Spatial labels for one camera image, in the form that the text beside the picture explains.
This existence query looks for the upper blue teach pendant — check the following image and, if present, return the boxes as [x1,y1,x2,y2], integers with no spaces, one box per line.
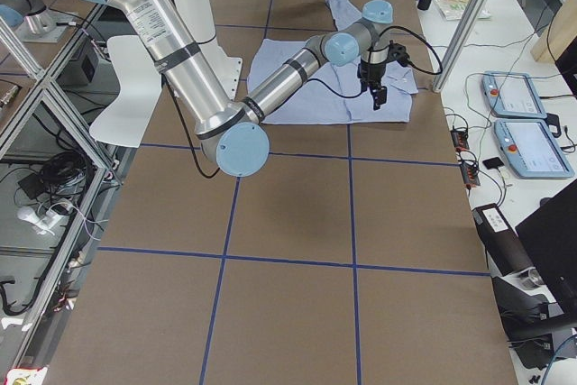
[481,71,546,120]

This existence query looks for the lower blue teach pendant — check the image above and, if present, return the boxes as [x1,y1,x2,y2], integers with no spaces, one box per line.
[493,119,574,179]

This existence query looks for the black monitor stand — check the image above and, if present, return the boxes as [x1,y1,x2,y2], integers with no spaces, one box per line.
[472,182,576,369]

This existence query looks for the light blue striped shirt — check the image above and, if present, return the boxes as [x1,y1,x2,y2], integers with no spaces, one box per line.
[247,0,418,124]

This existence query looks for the blue teach pendant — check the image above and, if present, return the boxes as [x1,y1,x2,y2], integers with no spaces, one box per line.
[481,71,546,120]
[493,119,574,179]

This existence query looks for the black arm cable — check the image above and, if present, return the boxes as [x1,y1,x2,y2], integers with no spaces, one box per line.
[306,24,445,99]

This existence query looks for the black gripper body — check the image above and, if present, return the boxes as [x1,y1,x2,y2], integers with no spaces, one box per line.
[357,60,387,86]

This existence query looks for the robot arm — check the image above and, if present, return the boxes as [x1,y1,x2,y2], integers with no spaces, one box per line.
[91,0,393,177]

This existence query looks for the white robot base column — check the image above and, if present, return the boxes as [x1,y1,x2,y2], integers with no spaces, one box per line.
[174,0,243,100]

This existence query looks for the aluminium frame post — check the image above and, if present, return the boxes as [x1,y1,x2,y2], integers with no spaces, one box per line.
[432,0,487,92]

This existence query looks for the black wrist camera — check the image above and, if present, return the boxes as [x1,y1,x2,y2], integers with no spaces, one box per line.
[387,41,410,67]

